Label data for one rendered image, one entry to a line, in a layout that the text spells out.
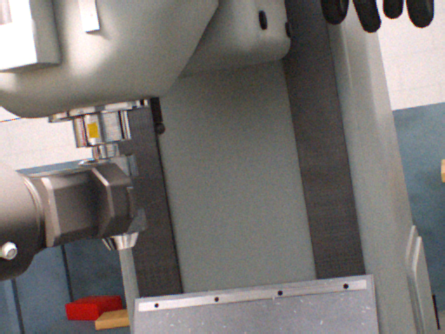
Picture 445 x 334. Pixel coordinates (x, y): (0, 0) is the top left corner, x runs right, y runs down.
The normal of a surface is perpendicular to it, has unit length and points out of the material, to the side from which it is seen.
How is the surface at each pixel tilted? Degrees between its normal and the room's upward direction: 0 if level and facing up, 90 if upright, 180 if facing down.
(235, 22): 90
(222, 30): 90
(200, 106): 90
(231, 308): 63
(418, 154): 90
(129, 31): 108
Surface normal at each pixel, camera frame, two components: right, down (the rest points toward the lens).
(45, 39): 0.95, -0.14
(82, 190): 0.75, -0.09
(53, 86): -0.19, 0.44
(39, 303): -0.26, 0.10
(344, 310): -0.32, -0.35
